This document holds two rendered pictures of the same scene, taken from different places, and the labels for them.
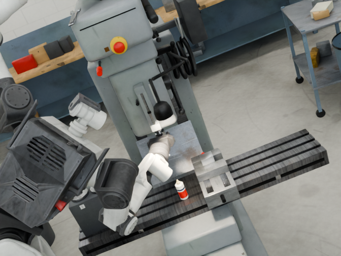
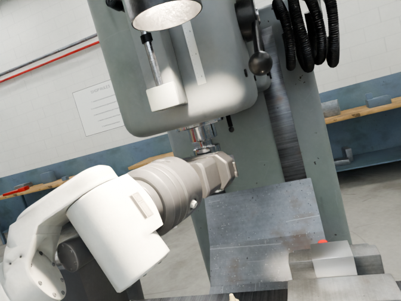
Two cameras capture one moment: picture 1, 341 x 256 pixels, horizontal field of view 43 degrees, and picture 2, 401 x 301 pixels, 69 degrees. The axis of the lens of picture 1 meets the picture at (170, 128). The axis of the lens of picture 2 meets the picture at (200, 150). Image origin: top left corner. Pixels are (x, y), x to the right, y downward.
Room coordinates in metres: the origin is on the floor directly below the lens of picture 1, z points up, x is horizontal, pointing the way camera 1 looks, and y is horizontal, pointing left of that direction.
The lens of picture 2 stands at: (1.27, -0.08, 1.32)
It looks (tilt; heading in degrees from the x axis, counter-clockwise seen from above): 6 degrees down; 17
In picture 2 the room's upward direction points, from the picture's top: 15 degrees counter-clockwise
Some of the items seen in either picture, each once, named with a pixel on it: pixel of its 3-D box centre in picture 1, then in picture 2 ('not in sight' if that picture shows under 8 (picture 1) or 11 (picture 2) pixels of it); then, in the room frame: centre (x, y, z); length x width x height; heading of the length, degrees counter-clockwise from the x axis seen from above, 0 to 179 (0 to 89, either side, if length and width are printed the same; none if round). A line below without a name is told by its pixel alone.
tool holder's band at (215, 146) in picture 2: (159, 132); (206, 148); (1.75, 0.05, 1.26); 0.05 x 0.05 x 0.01
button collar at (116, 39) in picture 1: (118, 45); not in sight; (1.52, 0.06, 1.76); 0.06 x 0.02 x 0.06; 89
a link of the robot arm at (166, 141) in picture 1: (160, 149); (182, 184); (1.67, 0.08, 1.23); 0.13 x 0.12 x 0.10; 75
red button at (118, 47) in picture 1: (118, 46); not in sight; (1.50, 0.06, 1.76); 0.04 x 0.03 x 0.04; 89
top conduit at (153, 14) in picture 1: (146, 7); not in sight; (1.78, -0.09, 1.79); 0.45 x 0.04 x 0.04; 179
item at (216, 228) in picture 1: (193, 211); not in sight; (1.75, 0.05, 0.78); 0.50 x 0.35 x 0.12; 179
